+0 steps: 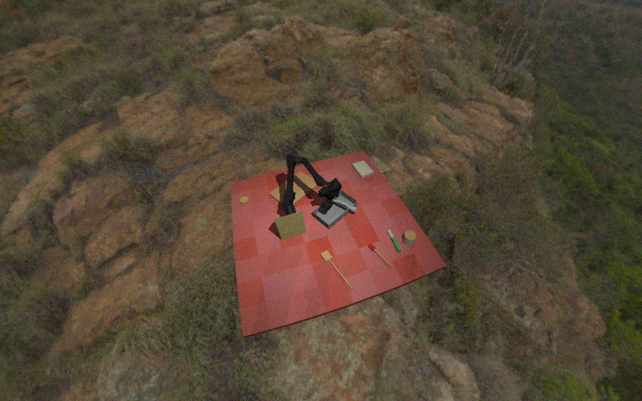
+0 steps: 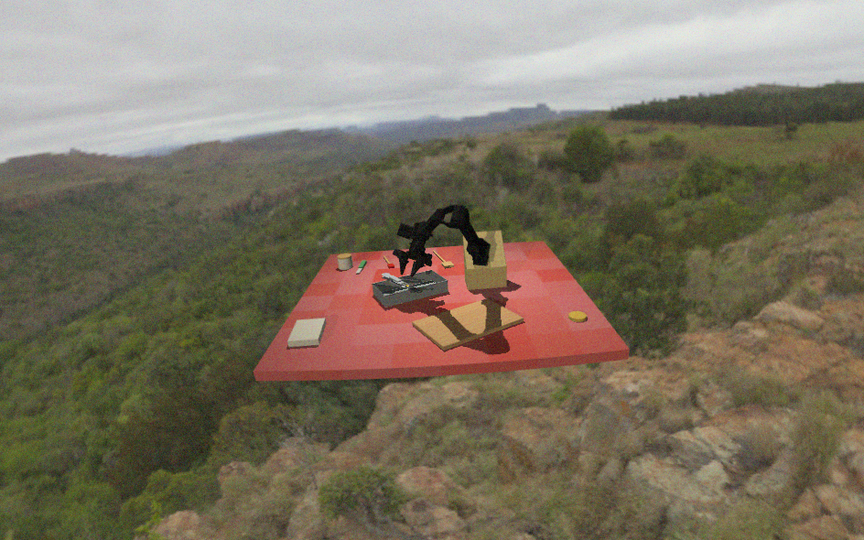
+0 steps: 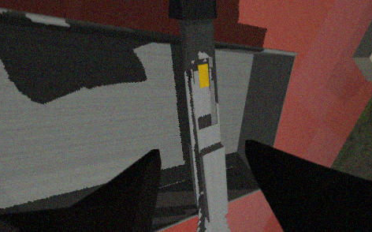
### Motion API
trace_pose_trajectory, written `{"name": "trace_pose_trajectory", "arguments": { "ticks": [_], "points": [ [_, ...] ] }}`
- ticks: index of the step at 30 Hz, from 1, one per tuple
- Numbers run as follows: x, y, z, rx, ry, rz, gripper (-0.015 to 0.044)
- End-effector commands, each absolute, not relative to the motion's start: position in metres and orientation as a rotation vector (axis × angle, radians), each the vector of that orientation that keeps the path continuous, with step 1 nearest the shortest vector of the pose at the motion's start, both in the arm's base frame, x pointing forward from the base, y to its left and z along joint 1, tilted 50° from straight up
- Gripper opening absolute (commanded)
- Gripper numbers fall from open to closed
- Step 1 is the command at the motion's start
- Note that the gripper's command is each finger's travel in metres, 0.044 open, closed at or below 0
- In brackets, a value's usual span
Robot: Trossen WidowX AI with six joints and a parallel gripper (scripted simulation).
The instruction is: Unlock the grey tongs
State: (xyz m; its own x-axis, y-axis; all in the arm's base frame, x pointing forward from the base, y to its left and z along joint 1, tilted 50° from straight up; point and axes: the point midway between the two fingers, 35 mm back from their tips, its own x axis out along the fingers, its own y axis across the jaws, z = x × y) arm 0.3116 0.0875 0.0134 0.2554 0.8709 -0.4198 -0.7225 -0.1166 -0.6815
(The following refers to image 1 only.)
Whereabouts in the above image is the grey cylinder with tan lid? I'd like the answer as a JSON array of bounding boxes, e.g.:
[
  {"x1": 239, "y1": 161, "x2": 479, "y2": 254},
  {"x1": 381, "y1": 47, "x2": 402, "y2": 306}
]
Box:
[{"x1": 402, "y1": 230, "x2": 416, "y2": 246}]

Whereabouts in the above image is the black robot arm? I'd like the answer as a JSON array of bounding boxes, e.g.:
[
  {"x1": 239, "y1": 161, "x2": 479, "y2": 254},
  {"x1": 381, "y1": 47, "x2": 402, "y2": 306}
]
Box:
[{"x1": 282, "y1": 155, "x2": 342, "y2": 215}]

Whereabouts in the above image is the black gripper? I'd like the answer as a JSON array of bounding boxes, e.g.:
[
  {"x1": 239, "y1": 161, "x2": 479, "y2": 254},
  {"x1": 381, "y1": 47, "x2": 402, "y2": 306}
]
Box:
[{"x1": 322, "y1": 187, "x2": 341, "y2": 210}]

